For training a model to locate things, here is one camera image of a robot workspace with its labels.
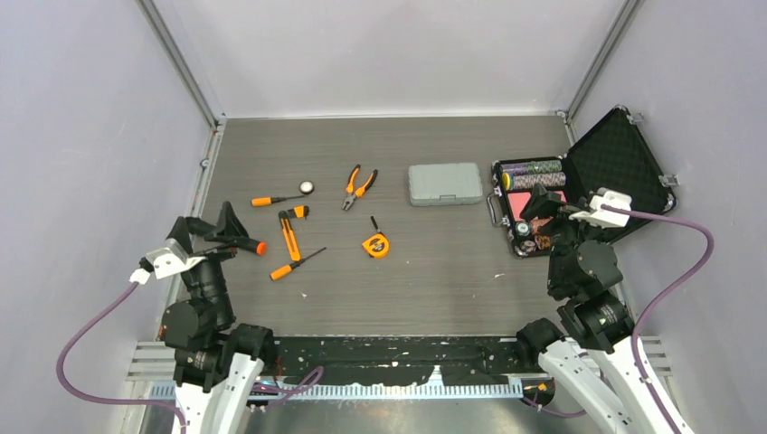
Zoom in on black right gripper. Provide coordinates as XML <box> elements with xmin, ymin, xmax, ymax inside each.
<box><xmin>518</xmin><ymin>183</ymin><xmax>603</xmax><ymax>291</ymax></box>

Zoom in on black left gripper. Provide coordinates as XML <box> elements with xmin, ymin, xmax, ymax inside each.
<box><xmin>171</xmin><ymin>199</ymin><xmax>249</xmax><ymax>323</ymax></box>

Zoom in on grey plastic tool case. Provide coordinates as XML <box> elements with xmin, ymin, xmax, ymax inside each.
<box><xmin>408</xmin><ymin>163</ymin><xmax>484</xmax><ymax>206</ymax></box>

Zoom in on orange black pliers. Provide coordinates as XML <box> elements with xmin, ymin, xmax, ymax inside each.
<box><xmin>342</xmin><ymin>164</ymin><xmax>379</xmax><ymax>211</ymax></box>

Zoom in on orange tape measure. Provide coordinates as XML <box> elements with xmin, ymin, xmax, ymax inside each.
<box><xmin>362</xmin><ymin>216</ymin><xmax>391</xmax><ymax>259</ymax></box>

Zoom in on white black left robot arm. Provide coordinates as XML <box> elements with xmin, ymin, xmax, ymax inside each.
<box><xmin>147</xmin><ymin>202</ymin><xmax>278</xmax><ymax>433</ymax></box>

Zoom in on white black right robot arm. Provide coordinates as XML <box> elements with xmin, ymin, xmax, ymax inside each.
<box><xmin>516</xmin><ymin>184</ymin><xmax>693</xmax><ymax>433</ymax></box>

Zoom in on red playing card deck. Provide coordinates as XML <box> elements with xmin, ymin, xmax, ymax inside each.
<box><xmin>507</xmin><ymin>192</ymin><xmax>531</xmax><ymax>222</ymax></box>

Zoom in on small orange screwdriver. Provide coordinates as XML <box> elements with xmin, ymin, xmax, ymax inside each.
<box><xmin>251</xmin><ymin>194</ymin><xmax>305</xmax><ymax>207</ymax></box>

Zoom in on orange phillips screwdriver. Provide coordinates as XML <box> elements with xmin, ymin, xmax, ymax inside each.
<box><xmin>270</xmin><ymin>247</ymin><xmax>327</xmax><ymax>281</ymax></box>

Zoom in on orange utility knife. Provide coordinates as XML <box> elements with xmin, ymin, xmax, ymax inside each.
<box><xmin>278</xmin><ymin>205</ymin><xmax>309</xmax><ymax>261</ymax></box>

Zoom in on small round silver disc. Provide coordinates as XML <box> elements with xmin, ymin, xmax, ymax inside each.
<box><xmin>299</xmin><ymin>181</ymin><xmax>315</xmax><ymax>195</ymax></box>

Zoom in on black aluminium poker chip case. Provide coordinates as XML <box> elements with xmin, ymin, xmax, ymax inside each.
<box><xmin>486</xmin><ymin>106</ymin><xmax>677</xmax><ymax>258</ymax></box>

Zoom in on black orange-tipped tool handle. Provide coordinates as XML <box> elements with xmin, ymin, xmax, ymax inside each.
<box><xmin>223</xmin><ymin>236</ymin><xmax>267</xmax><ymax>256</ymax></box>

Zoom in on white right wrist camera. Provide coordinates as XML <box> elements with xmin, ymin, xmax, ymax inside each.
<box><xmin>568</xmin><ymin>188</ymin><xmax>632</xmax><ymax>229</ymax></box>

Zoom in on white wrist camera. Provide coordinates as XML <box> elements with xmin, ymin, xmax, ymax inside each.
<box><xmin>128</xmin><ymin>240</ymin><xmax>205</xmax><ymax>285</ymax></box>
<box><xmin>568</xmin><ymin>188</ymin><xmax>632</xmax><ymax>229</ymax></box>

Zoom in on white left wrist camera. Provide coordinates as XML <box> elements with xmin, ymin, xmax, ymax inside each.
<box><xmin>128</xmin><ymin>240</ymin><xmax>205</xmax><ymax>285</ymax></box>

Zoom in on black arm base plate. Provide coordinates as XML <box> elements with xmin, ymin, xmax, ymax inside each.
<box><xmin>264</xmin><ymin>335</ymin><xmax>550</xmax><ymax>386</ymax></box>

